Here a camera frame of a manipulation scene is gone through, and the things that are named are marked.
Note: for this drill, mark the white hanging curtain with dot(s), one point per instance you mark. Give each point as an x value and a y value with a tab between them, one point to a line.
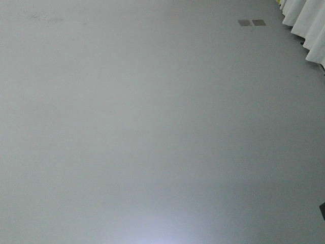
306	19

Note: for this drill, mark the grey floor plate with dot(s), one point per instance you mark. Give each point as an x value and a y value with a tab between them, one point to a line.
258	22
244	22

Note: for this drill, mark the right grey floor plate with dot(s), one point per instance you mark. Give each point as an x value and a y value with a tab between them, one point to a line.
258	22

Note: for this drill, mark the left grey floor plate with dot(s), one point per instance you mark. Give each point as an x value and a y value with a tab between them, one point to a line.
244	22

